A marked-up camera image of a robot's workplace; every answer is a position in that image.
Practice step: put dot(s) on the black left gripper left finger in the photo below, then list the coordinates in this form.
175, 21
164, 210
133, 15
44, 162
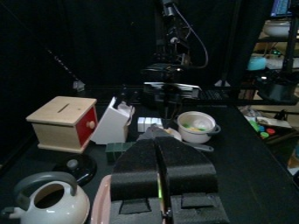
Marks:
133, 169

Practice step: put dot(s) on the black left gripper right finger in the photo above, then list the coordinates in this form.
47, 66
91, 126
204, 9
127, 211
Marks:
187, 169

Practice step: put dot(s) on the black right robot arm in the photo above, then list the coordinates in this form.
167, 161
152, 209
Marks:
172, 38

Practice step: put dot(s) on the dark green ribbed block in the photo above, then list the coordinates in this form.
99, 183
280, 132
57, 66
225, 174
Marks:
116, 150

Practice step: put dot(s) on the cream round toy food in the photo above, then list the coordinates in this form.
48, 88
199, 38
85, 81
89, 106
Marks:
175, 134

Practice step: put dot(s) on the pink plate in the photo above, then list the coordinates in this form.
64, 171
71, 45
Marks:
100, 201

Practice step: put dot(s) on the small white ribbed block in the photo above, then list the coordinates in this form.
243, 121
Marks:
148, 123

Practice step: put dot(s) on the black lid with grey knob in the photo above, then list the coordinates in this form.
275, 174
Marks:
76, 167

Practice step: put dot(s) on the white knife block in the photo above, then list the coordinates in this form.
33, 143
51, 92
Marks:
112, 125

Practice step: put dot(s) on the colourful toy set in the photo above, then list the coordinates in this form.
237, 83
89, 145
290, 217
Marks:
263, 129

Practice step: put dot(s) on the teal cup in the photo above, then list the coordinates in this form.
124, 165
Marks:
256, 63

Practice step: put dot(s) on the wooden box with red drawer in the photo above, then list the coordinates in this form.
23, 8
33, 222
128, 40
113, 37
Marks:
57, 122

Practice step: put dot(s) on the black bucket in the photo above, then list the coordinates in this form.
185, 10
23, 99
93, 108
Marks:
276, 89

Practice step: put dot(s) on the white bowl on shelf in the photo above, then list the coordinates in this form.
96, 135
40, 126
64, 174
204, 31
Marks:
276, 28

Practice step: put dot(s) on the black metal shelf rack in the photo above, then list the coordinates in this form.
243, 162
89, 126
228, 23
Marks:
290, 43

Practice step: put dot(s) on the computer monitor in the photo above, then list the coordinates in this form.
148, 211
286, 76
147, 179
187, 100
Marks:
280, 7

